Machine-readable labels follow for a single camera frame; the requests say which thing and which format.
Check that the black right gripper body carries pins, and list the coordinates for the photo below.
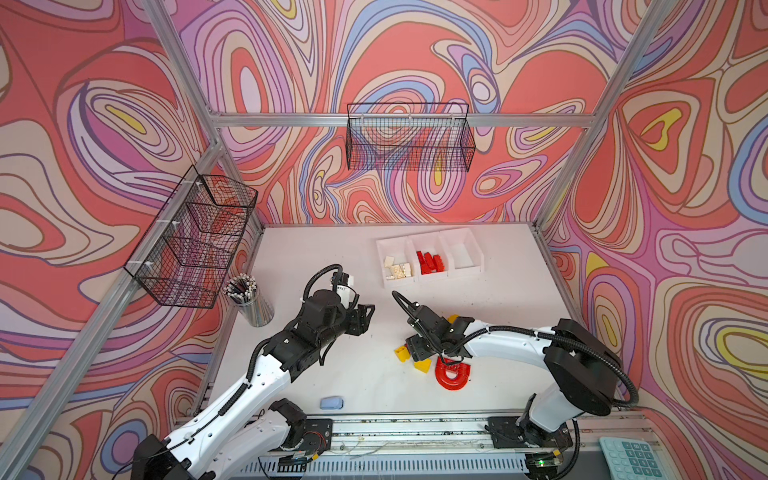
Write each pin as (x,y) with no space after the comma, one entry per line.
(422,347)

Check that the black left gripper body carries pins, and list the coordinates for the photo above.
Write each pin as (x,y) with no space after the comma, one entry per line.
(351,323)

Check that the yellow lego brick front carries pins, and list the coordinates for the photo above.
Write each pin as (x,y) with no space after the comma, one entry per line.
(423,365)

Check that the red arch lego piece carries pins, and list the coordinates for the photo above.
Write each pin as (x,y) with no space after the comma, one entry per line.
(452,375)

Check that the white lego brick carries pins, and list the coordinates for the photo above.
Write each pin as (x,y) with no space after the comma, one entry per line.
(397,272)

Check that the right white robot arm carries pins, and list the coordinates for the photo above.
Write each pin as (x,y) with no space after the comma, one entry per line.
(586,376)

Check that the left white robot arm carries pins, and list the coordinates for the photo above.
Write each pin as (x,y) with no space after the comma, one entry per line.
(250,419)

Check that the left translucent plastic bin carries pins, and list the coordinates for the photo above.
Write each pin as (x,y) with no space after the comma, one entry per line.
(397,261)

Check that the translucent plastic bin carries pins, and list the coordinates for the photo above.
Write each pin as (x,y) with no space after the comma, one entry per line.
(429,243)
(464,255)
(397,261)

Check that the metal cup of pens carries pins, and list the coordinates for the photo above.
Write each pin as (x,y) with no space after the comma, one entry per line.
(243,290)

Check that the right translucent plastic bin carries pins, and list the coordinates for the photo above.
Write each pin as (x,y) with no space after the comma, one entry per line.
(464,255)

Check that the blue eraser block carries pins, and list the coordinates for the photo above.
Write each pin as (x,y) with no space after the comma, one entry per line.
(332,403)

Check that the middle translucent plastic bin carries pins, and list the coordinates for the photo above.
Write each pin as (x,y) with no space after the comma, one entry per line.
(429,243)

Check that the green calculator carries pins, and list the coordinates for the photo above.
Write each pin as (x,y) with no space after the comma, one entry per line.
(629,459)

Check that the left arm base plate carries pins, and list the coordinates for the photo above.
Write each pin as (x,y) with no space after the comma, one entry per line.
(313,435)

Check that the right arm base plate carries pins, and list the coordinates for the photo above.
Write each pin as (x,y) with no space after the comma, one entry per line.
(507,432)

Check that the left black wire basket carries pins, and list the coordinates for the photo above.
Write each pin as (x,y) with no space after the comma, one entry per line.
(194,240)

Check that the black wire basket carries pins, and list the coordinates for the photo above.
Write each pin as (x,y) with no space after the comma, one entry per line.
(194,240)
(409,136)

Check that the back black wire basket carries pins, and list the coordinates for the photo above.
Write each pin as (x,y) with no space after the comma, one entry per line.
(409,136)

